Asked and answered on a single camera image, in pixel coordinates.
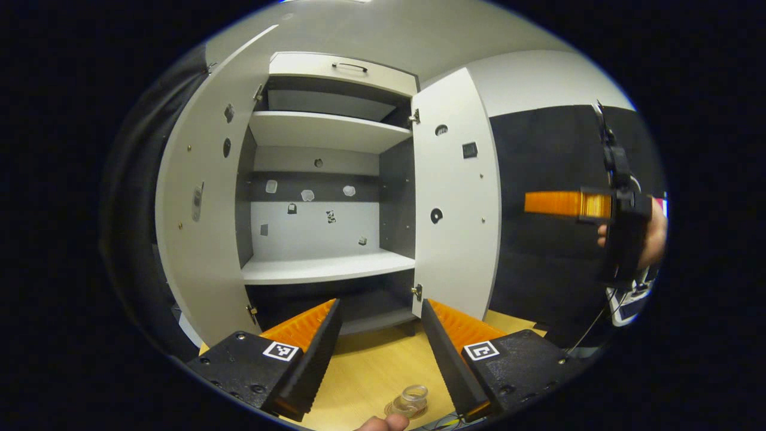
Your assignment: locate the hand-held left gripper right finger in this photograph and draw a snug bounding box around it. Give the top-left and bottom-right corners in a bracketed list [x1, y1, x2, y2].
[421, 298, 590, 423]

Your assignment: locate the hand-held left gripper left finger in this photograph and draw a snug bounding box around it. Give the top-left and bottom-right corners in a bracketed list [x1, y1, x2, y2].
[186, 298, 344, 423]

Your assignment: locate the clear glass bottle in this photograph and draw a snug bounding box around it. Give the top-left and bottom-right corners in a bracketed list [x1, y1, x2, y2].
[392, 384, 430, 418]

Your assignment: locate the cabinet door with cat sticker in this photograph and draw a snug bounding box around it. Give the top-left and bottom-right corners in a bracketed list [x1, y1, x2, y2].
[411, 67, 502, 321]

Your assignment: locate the white cabinet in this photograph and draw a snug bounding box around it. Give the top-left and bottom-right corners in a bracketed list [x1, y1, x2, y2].
[236, 51, 420, 336]

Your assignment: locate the white cabinet drawer front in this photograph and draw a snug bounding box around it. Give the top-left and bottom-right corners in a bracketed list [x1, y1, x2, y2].
[268, 51, 418, 98]

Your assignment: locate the thin grey cable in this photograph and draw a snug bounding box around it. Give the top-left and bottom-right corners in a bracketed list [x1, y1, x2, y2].
[566, 302, 608, 355]

